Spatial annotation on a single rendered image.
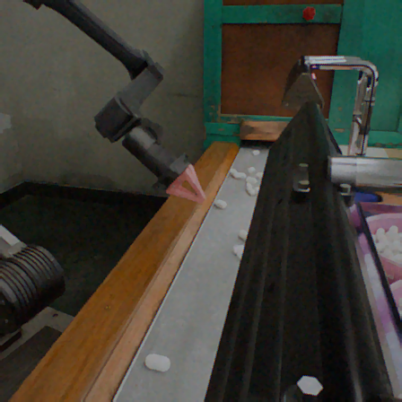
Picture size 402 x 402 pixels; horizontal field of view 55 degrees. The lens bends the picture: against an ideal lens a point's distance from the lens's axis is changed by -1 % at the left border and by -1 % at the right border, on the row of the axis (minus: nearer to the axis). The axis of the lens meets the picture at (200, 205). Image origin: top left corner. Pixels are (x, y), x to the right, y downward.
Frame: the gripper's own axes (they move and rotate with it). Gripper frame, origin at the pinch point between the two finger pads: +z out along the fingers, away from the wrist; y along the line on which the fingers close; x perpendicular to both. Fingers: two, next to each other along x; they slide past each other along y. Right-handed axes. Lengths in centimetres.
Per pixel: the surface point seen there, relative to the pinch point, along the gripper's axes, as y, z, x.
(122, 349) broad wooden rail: -34.6, 4.4, 9.6
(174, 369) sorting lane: -34.7, 11.5, 5.7
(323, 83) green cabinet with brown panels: 84, 9, -28
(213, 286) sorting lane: -14.0, 12.1, 5.0
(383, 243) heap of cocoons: 10.8, 37.4, -17.2
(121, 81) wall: 169, -76, 59
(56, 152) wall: 171, -86, 136
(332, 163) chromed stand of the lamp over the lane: -55, -1, -33
